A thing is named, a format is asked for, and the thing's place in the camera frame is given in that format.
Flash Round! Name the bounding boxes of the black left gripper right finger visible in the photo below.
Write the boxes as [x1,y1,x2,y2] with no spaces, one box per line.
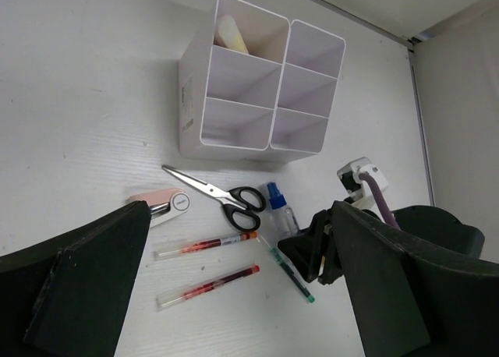
[332,201,498,356]

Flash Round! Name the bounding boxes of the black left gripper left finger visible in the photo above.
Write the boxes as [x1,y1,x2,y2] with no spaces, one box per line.
[1,201,151,356]

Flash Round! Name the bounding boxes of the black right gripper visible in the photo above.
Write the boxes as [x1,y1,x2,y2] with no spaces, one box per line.
[277,204,487,285]

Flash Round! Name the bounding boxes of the clear bottle blue cap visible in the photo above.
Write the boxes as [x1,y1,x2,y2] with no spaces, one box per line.
[266,182,300,237]

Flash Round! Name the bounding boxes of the green gel pen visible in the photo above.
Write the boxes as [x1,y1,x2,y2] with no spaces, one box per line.
[260,235,315,304]

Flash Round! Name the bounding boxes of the red gel pen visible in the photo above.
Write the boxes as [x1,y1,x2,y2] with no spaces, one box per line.
[155,264,260,310]
[153,232,258,260]

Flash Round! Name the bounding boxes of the yellow highlighter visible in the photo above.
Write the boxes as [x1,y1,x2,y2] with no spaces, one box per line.
[214,15,249,55]

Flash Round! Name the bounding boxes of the left white compartment organizer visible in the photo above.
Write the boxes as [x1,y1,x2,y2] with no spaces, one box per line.
[179,0,290,161]

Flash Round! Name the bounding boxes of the white compartment organizer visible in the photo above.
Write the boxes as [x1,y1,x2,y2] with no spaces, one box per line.
[268,19,345,163]
[179,0,290,161]

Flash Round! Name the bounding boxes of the right white compartment organizer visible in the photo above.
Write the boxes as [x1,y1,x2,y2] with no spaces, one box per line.
[268,19,345,163]

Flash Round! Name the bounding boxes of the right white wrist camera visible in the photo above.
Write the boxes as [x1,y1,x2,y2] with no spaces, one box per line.
[337,157,389,209]

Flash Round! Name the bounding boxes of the black handled scissors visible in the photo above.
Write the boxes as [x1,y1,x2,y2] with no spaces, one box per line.
[161,164,267,233]

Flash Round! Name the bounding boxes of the aluminium frame rail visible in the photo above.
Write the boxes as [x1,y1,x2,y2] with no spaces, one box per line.
[309,0,435,206]

